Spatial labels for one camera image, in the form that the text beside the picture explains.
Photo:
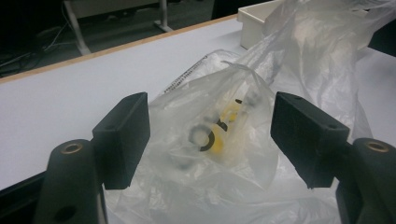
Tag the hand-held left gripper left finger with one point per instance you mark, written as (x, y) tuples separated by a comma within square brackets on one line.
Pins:
[(123, 146)]

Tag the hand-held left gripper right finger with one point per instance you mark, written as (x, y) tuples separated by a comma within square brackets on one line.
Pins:
[(306, 143)]

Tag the white metal stand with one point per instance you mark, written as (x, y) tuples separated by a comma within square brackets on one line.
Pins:
[(76, 31)]

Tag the white plastic box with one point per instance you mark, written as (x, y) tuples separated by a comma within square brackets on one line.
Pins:
[(252, 25)]

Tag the clear printed plastic bag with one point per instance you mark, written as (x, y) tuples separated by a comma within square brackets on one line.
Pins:
[(249, 124)]

